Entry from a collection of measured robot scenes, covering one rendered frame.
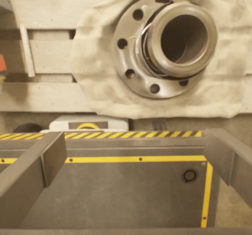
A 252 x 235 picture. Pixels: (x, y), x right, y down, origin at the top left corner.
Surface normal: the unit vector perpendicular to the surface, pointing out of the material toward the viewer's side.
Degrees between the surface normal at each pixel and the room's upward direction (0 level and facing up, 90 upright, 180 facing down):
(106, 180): 0
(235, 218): 0
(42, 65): 0
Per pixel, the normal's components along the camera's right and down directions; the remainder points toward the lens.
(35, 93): -0.01, 0.25
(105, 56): 0.84, 0.07
